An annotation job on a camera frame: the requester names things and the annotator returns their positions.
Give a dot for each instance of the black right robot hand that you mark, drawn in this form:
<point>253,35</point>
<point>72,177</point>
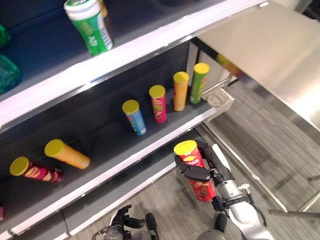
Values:
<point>220,160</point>

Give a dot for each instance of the dark shelf unit white edges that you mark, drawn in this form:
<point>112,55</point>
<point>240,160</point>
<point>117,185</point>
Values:
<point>100,140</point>

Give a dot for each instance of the maroon chips can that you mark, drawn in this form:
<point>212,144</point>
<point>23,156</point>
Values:
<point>40,172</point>

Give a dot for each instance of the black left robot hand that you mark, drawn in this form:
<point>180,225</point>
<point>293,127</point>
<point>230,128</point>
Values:
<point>122,221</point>

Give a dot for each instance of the red chips can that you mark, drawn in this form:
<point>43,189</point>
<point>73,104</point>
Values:
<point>201,187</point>

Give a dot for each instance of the orange chips can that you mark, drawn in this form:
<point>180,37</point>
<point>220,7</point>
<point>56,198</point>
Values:
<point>180,92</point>
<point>68,155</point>

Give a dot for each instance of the green plastic package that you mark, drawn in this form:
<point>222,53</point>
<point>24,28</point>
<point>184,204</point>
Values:
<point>3,36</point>
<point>7,73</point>

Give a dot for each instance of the pink package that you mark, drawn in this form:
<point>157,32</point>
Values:
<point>1,213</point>

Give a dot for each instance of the dark left robot foot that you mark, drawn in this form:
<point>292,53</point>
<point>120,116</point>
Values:
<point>151,222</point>

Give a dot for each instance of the dark robot foot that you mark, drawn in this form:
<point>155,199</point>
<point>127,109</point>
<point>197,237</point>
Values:
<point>151,222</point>
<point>221,222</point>

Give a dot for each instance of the dark right robot foot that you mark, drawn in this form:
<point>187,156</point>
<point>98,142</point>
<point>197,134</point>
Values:
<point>221,222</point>

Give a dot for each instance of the grey robot body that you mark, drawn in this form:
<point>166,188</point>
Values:
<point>211,235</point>

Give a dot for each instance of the white plastic bracket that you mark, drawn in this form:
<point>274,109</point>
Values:
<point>220,100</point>

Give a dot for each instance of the blue chips can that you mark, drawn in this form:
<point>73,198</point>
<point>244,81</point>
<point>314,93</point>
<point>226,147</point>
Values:
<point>137,121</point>

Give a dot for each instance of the stainless steel table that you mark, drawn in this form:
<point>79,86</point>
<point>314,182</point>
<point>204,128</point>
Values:
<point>270,50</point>

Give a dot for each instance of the pink chips can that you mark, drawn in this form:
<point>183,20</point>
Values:
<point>159,107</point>

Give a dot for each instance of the green chips can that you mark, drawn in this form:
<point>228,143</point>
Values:
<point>198,85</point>

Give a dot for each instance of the green bottle with white cap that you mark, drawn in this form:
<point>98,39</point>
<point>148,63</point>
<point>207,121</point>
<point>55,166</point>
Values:
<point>92,30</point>

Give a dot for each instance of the orange bottle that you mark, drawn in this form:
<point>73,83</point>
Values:
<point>103,7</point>

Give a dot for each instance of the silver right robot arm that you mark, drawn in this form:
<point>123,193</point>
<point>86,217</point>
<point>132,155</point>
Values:
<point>243,212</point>

